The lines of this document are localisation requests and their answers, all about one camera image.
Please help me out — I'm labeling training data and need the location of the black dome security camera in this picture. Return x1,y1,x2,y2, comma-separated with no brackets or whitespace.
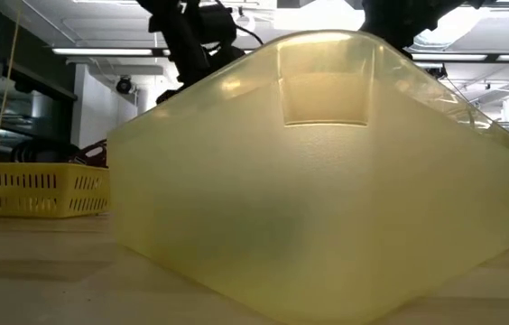
115,75,137,96

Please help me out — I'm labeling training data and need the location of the translucent yellow plastic bin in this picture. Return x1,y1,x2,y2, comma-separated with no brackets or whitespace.
106,29,509,325

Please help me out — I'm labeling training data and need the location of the bright ceiling light panel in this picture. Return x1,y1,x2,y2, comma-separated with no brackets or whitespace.
274,5,366,33

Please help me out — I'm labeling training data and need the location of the small yellow slotted tray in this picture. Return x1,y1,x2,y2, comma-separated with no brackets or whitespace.
0,162,112,219

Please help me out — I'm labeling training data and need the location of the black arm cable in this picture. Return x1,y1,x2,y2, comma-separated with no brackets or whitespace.
235,23,265,47

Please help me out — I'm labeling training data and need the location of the black ceiling rail lamp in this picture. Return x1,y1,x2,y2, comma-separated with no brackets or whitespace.
483,0,509,20

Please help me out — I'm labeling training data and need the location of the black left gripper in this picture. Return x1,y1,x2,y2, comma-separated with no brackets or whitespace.
155,2,247,106

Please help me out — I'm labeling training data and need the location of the black wire bundle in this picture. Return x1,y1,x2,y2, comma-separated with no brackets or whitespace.
10,138,81,165

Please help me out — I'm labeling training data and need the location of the silver ceiling duct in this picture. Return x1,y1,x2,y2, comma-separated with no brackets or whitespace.
410,6,479,49

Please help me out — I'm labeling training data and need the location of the white hanging ring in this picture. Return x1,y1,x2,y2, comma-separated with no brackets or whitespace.
235,12,257,38

